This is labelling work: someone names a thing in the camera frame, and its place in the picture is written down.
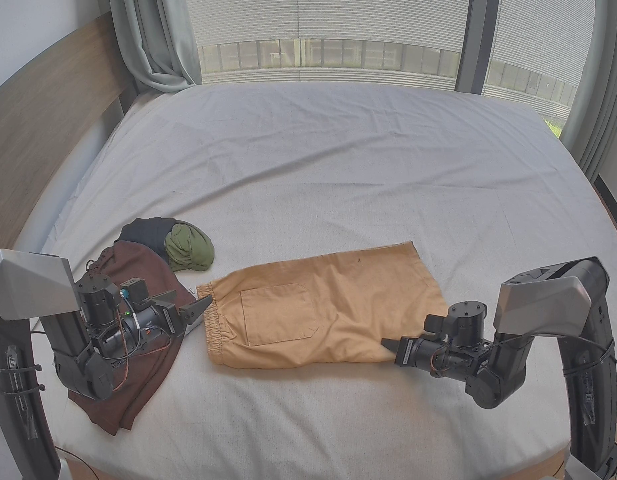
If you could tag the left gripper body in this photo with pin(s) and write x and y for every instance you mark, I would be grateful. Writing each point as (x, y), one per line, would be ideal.
(156, 323)

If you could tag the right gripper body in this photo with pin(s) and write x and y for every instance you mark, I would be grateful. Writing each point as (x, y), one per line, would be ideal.
(416, 353)

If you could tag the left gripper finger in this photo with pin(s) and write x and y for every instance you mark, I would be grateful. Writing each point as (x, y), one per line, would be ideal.
(163, 297)
(191, 314)

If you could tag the tan shorts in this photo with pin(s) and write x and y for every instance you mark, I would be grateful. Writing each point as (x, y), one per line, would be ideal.
(338, 298)

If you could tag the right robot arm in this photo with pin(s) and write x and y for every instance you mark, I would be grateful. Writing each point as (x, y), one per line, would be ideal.
(538, 303)

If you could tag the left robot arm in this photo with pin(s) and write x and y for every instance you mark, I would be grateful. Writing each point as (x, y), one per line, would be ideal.
(28, 288)

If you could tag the bed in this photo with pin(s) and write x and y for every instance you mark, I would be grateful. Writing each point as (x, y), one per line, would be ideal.
(338, 168)

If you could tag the green garment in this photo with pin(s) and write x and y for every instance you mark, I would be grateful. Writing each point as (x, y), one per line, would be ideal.
(188, 248)

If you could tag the brown shorts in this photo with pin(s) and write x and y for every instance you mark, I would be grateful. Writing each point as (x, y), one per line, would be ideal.
(143, 383)

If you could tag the black garment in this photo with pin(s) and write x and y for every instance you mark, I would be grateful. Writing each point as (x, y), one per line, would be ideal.
(143, 235)

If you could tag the grey-green curtain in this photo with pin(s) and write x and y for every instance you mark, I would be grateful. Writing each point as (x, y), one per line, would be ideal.
(148, 28)
(606, 68)

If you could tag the window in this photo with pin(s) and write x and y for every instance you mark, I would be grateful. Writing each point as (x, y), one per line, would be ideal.
(476, 28)

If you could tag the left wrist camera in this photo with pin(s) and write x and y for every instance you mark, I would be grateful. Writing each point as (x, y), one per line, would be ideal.
(133, 289)

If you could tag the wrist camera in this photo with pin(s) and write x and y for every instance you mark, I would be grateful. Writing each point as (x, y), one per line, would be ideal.
(435, 324)
(133, 289)

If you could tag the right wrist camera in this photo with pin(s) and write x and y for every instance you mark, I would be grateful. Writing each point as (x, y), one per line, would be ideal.
(435, 324)

